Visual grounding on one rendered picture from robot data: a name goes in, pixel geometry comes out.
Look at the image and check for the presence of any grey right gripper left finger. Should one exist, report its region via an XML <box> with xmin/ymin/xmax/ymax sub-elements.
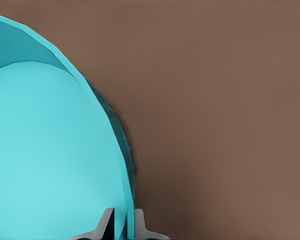
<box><xmin>69</xmin><ymin>207</ymin><xmax>115</xmax><ymax>240</ymax></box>

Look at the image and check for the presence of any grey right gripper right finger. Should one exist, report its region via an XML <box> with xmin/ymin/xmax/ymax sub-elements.
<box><xmin>134</xmin><ymin>208</ymin><xmax>171</xmax><ymax>240</ymax></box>

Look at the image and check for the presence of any turquoise plate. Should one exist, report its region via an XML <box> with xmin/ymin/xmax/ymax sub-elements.
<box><xmin>0</xmin><ymin>13</ymin><xmax>137</xmax><ymax>240</ymax></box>

